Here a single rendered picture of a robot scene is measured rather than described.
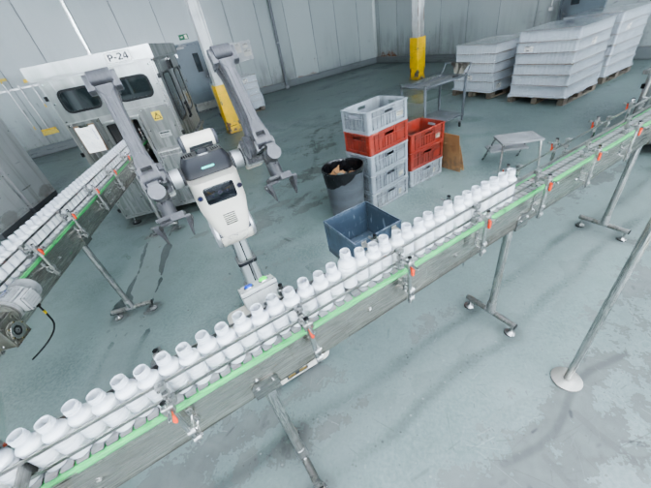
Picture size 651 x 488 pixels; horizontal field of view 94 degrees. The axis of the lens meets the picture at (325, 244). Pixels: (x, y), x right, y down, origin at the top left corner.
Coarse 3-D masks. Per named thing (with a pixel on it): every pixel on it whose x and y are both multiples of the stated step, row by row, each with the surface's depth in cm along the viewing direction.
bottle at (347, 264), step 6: (342, 252) 110; (348, 252) 107; (342, 258) 107; (348, 258) 107; (342, 264) 108; (348, 264) 108; (354, 264) 109; (342, 270) 109; (348, 270) 108; (354, 270) 110; (342, 276) 112; (354, 276) 112; (348, 282) 112; (354, 282) 113; (348, 288) 114
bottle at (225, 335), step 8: (216, 328) 94; (224, 328) 92; (224, 336) 93; (232, 336) 95; (224, 344) 93; (240, 344) 99; (224, 352) 97; (232, 352) 96; (240, 352) 99; (240, 360) 100
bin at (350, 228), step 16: (352, 208) 181; (368, 208) 184; (336, 224) 180; (352, 224) 186; (368, 224) 193; (384, 224) 177; (400, 224) 163; (336, 240) 169; (352, 240) 191; (368, 240) 155; (336, 256) 180; (352, 256) 160
